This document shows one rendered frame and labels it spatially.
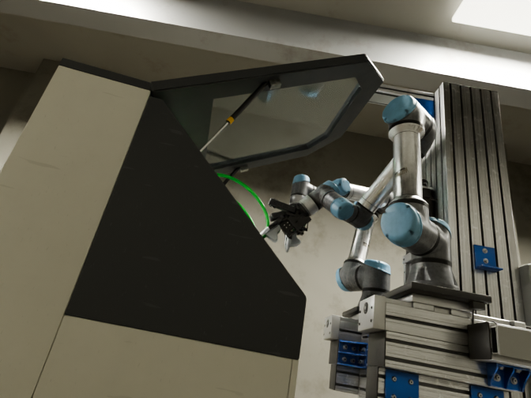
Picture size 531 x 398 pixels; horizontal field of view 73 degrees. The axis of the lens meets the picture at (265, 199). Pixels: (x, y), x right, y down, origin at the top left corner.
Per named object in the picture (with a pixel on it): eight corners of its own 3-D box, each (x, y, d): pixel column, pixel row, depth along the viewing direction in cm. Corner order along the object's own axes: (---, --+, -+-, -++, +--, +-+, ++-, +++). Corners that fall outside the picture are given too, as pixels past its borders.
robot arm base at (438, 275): (443, 303, 115) (442, 272, 119) (471, 295, 102) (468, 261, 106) (397, 294, 115) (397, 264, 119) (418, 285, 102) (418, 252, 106)
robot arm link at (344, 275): (354, 283, 160) (376, 186, 187) (329, 285, 171) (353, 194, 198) (371, 295, 164) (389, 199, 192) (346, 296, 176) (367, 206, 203)
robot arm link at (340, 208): (364, 210, 133) (347, 198, 142) (346, 198, 127) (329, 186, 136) (352, 227, 134) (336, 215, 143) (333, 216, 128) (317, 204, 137)
